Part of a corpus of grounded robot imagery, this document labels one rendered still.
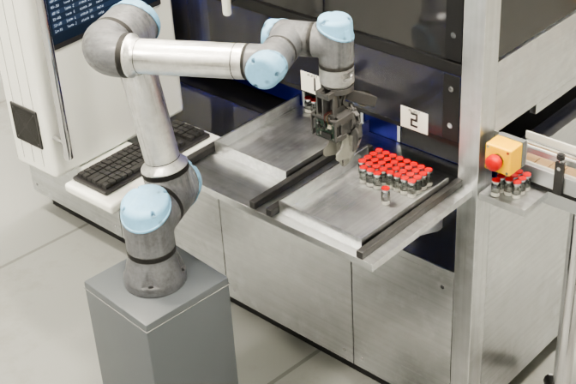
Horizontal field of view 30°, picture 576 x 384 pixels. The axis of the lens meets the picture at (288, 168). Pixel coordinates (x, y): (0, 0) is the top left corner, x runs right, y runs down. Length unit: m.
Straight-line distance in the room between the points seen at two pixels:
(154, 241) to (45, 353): 1.31
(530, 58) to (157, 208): 0.99
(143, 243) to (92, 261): 1.62
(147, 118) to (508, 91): 0.88
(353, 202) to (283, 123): 0.46
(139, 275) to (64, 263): 1.59
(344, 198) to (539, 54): 0.61
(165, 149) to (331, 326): 1.06
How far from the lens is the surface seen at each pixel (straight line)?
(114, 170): 2.99
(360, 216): 2.61
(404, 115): 2.75
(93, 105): 3.04
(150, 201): 2.47
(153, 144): 2.52
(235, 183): 2.77
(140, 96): 2.47
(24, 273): 4.11
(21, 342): 3.79
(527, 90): 2.77
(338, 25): 2.21
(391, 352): 3.23
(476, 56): 2.54
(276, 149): 2.90
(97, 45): 2.31
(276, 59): 2.14
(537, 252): 3.16
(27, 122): 3.02
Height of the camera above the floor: 2.33
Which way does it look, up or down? 31 degrees down
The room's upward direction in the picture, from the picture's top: 3 degrees counter-clockwise
